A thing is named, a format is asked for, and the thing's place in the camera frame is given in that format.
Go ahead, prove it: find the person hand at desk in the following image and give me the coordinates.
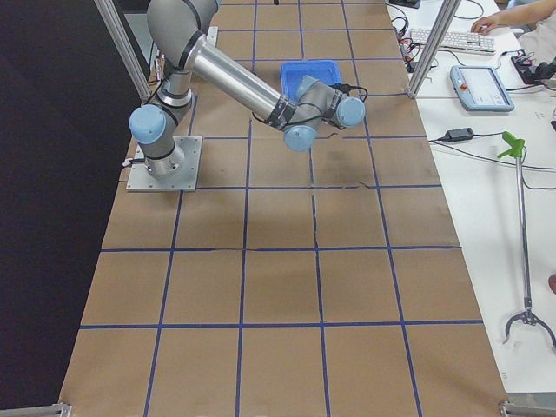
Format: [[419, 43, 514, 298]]
[[470, 14, 501, 35]]

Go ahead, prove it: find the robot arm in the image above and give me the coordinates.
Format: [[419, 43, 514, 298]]
[[129, 1, 366, 180]]

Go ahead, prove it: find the blue plastic tray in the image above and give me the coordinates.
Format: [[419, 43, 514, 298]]
[[280, 59, 342, 103]]

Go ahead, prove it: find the white keyboard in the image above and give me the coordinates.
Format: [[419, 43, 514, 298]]
[[409, 28, 496, 56]]

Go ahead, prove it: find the teach pendant tablet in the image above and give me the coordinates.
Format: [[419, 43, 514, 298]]
[[449, 65, 514, 113]]

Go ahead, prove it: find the black power adapter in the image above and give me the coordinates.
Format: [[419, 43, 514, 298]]
[[444, 128, 475, 142]]

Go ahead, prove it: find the green reacher grabber tool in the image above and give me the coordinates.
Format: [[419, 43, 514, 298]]
[[497, 131, 555, 351]]

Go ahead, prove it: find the brown paper table mat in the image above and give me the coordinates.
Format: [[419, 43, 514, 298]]
[[60, 1, 505, 416]]

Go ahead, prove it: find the aluminium frame post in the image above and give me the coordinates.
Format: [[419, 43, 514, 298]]
[[407, 0, 460, 99]]

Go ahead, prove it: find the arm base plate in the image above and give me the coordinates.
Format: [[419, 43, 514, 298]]
[[126, 136, 203, 192]]

